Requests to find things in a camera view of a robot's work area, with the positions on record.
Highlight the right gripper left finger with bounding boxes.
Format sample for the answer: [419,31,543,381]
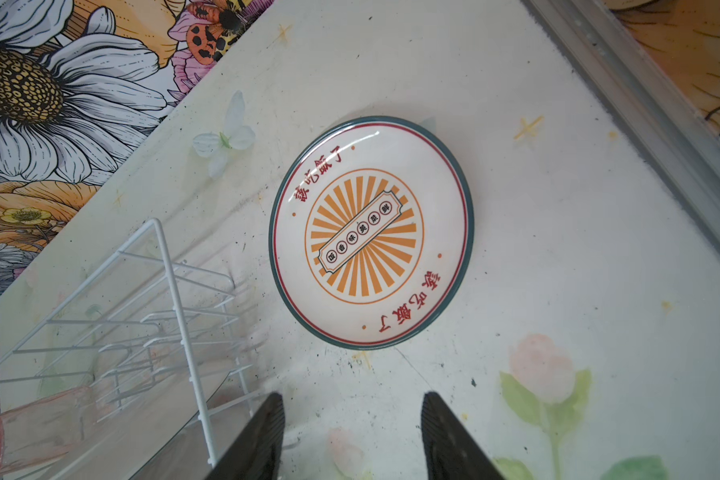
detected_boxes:
[205,393,286,480]

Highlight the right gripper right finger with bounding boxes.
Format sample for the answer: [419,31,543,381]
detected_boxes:
[421,391,502,480]

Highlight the orange sunburst plate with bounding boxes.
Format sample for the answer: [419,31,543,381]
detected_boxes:
[268,116,475,350]

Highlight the pink glass cup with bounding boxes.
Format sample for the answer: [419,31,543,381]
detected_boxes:
[0,386,117,476]

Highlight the white wire dish rack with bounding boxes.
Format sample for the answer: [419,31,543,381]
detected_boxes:
[0,219,258,479]

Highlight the right aluminium frame post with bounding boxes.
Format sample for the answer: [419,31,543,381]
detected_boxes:
[526,1,720,256]

